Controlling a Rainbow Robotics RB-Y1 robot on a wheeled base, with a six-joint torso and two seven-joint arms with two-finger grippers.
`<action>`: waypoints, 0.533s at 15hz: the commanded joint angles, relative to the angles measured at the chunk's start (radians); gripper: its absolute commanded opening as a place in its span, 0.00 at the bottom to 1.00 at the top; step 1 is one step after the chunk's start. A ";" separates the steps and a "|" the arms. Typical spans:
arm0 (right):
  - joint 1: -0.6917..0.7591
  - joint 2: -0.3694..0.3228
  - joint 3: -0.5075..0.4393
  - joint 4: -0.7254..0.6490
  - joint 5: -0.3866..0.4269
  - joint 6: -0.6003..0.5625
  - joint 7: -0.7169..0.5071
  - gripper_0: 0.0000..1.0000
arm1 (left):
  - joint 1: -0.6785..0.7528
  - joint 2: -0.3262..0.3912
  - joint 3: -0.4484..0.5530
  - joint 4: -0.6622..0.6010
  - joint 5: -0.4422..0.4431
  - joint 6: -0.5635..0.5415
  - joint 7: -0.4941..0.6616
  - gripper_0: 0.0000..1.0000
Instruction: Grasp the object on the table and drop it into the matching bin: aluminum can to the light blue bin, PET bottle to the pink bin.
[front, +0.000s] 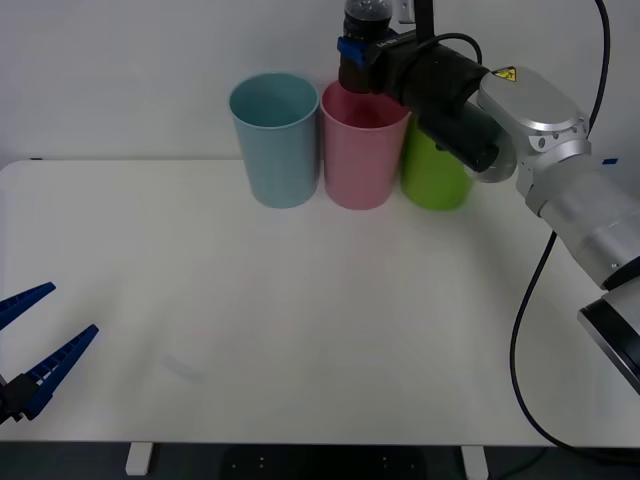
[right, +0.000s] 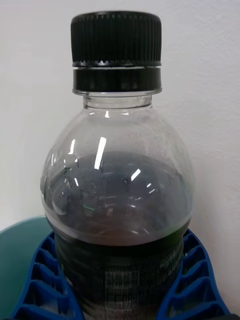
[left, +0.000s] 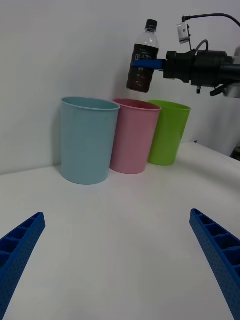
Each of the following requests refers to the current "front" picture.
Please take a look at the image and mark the green plastic bin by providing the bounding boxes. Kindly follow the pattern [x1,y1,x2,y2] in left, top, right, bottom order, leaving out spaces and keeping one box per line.
[399,112,476,212]

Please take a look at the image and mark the pale blue plastic bin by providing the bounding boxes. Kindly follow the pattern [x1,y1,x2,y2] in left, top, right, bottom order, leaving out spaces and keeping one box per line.
[228,72,320,210]

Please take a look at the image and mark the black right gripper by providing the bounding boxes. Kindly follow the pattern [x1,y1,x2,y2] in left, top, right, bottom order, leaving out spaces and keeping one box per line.
[336,28,427,97]

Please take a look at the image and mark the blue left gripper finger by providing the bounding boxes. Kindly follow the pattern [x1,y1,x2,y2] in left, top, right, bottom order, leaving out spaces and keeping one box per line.
[0,281,57,330]
[0,324,100,426]

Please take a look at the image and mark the pink plastic bin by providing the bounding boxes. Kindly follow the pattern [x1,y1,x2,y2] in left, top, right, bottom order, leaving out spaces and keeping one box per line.
[320,79,413,212]

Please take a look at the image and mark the white table leg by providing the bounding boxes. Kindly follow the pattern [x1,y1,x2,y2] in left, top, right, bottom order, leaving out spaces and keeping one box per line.
[459,444,489,480]
[124,442,152,477]

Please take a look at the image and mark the dark plastic bottle black cap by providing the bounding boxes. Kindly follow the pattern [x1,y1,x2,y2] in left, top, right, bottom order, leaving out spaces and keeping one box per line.
[338,0,395,95]

